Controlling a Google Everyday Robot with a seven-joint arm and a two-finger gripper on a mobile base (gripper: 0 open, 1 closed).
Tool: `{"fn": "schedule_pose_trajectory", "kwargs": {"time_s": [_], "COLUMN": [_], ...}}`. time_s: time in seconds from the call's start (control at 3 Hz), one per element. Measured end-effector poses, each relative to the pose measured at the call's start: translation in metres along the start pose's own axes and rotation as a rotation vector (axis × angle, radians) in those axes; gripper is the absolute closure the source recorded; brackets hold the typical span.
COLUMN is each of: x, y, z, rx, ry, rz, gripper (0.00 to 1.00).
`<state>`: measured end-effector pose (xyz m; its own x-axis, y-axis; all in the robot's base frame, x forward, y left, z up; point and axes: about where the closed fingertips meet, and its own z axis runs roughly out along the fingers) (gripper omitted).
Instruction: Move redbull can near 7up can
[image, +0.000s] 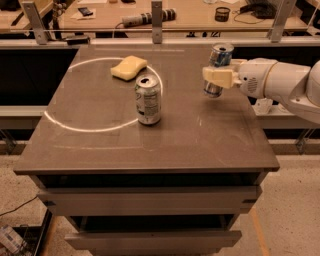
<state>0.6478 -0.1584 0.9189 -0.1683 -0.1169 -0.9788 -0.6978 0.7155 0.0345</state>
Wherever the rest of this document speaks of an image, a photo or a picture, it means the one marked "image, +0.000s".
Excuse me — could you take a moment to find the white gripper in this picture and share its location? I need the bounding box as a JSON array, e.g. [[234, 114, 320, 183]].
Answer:
[[202, 58, 277, 99]]

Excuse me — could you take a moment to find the redbull can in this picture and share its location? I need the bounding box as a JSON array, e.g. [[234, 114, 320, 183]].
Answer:
[[203, 43, 234, 98]]

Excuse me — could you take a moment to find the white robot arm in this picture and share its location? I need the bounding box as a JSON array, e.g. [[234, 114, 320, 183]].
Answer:
[[202, 58, 320, 124]]

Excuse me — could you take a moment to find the green white 7up can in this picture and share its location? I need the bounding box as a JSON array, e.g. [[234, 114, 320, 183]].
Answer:
[[135, 74, 161, 125]]

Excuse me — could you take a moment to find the black mesh cup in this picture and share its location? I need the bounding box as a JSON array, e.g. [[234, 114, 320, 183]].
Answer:
[[215, 7, 230, 22]]

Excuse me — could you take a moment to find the yellow sponge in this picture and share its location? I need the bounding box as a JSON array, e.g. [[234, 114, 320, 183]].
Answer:
[[110, 56, 147, 81]]

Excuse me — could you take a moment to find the black smartphone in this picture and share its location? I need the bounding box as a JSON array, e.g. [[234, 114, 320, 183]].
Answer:
[[78, 7, 93, 17]]

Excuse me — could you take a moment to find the upper grey drawer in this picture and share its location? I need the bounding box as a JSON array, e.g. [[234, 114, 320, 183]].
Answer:
[[38, 186, 262, 216]]

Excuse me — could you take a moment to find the grey drawer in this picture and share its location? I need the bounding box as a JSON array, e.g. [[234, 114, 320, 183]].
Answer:
[[65, 230, 242, 256], [38, 186, 262, 216]]

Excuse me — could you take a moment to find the lower grey drawer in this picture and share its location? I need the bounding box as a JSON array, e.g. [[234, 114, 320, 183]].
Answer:
[[65, 230, 242, 256]]

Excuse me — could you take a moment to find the black floor basket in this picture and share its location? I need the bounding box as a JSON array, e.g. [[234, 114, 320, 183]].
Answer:
[[0, 211, 52, 256]]

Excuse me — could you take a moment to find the right metal bracket post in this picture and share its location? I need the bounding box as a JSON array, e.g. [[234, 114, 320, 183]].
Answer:
[[267, 0, 297, 43]]

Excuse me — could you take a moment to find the metal bracket post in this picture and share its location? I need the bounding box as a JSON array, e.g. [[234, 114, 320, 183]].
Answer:
[[22, 0, 49, 45], [151, 0, 162, 44], [267, 0, 297, 43]]

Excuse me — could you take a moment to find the middle metal bracket post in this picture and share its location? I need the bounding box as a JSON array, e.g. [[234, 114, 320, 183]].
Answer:
[[151, 0, 162, 44]]

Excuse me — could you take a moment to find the left metal bracket post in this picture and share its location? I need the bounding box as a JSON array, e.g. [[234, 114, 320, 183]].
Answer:
[[22, 0, 49, 45]]

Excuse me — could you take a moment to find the black floor cable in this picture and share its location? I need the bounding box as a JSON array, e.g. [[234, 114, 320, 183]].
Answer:
[[0, 195, 39, 218]]

